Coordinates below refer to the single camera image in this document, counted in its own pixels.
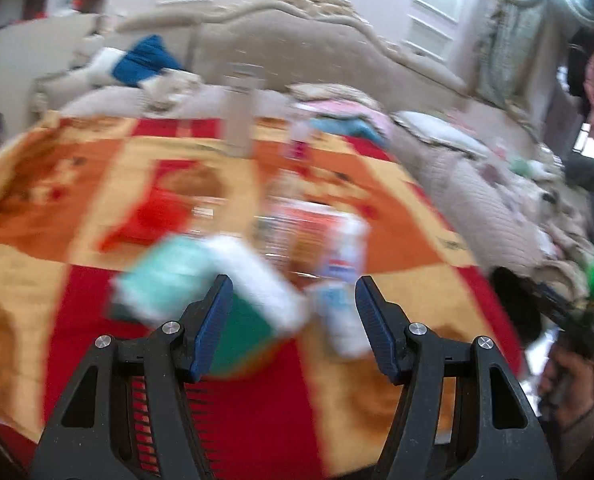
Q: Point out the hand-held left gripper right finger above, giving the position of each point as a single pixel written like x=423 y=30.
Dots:
x=374 y=330

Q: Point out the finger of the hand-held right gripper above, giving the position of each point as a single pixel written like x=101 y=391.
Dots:
x=557 y=302

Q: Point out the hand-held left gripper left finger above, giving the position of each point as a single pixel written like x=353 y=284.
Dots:
x=212 y=325

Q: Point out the small green and white box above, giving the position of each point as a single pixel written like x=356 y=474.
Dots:
x=177 y=272

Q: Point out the orange pastry packet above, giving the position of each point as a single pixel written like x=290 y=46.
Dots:
x=317 y=235

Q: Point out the person's right hand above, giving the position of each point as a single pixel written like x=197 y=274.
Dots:
x=574 y=385

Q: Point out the beige quilted cover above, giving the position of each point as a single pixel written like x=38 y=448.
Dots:
x=482 y=210

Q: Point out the red mesh ball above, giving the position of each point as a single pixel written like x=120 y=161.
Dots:
x=152 y=220

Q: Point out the red and orange printed blanket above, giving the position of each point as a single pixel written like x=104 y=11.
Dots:
x=77 y=185

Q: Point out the blue folded towel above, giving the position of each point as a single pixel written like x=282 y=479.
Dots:
x=347 y=129

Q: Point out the white pill bottle pink label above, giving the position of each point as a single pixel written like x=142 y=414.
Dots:
x=299 y=135

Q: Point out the white pillow gold trim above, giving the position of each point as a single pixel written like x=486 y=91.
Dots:
x=437 y=130

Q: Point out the white thermos bottle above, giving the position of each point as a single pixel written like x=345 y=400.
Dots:
x=239 y=115

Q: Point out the pink folded blanket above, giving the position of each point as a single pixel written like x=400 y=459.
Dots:
x=357 y=110

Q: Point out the white crumpled cloth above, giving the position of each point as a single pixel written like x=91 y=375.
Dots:
x=174 y=89

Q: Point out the patterned beige pillow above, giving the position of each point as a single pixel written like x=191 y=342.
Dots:
x=327 y=92

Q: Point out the green patterned curtain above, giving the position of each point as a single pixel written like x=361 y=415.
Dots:
x=512 y=45

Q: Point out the blue cloth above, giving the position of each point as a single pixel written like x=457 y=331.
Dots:
x=144 y=62

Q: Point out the white plush toy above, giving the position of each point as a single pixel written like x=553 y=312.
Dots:
x=99 y=65

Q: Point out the beige tufted headboard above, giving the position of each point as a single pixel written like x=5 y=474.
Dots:
x=302 y=55

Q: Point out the white partition cabinet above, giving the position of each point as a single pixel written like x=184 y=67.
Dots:
x=32 y=60

